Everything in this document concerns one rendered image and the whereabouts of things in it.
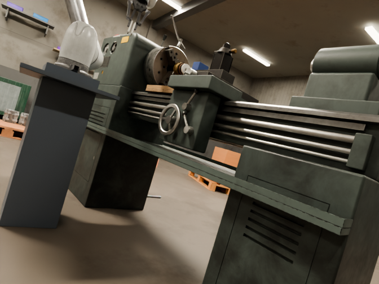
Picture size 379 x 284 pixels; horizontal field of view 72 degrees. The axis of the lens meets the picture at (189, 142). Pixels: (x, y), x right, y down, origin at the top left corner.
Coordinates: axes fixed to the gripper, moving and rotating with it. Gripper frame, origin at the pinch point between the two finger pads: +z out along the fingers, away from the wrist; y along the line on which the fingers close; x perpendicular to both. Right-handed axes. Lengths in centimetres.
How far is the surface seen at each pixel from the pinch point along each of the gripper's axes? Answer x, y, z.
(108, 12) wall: -623, 36, -338
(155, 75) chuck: -29.5, -26.0, 7.0
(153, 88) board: -16.6, -25.0, 20.5
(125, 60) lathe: -42.6, -5.9, 0.8
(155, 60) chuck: -27.0, -22.4, -1.7
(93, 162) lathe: -56, -10, 74
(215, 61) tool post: 21.9, -43.1, 6.6
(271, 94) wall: -624, -588, -350
